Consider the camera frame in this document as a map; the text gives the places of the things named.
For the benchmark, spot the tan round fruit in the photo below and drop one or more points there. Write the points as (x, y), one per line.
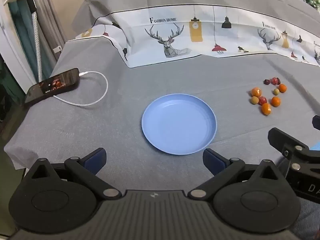
(254, 100)

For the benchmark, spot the blue plate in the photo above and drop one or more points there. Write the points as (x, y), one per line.
(178, 122)
(315, 146)

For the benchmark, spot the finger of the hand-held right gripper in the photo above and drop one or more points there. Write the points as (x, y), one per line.
(280, 137)
(316, 123)

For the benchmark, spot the orange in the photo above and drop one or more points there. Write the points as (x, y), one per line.
(256, 91)
(266, 109)
(282, 88)
(275, 101)

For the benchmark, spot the red round fruit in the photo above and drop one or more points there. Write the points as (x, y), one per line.
(262, 100)
(274, 80)

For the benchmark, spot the dark cherry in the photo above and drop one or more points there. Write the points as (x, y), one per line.
(267, 81)

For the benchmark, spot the small green fruit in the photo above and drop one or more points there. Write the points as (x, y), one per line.
(276, 91)

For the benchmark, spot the black smartphone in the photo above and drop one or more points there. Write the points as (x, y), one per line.
(53, 85)

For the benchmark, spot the teal curtain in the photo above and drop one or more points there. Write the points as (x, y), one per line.
(23, 35)

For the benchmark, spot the grey curtain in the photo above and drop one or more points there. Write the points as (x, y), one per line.
(51, 17)

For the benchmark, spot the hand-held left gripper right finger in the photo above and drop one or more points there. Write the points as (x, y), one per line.
(214, 161)

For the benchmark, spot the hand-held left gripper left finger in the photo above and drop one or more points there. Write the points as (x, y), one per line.
(95, 158)

